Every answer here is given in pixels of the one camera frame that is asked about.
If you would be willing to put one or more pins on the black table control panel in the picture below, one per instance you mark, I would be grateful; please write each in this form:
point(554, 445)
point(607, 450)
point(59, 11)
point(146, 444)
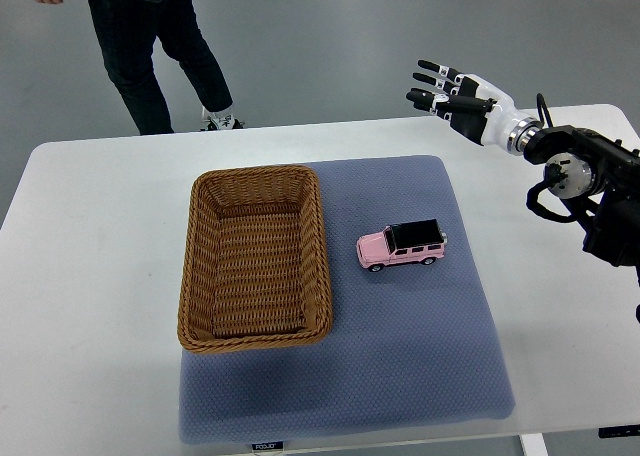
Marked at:
point(619, 432)

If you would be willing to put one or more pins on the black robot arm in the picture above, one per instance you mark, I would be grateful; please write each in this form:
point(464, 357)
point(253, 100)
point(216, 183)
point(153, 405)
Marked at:
point(587, 178)

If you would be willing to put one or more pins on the brown wicker basket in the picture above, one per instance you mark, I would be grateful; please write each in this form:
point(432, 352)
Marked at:
point(256, 272)

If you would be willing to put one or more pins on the blue-grey padded mat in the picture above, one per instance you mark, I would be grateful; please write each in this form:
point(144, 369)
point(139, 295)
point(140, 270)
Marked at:
point(411, 345)

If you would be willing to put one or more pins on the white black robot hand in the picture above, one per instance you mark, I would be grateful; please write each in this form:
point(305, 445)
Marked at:
point(473, 107)

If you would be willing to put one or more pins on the pink toy car black roof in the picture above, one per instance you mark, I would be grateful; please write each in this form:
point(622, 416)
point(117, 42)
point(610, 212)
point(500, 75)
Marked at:
point(419, 242)

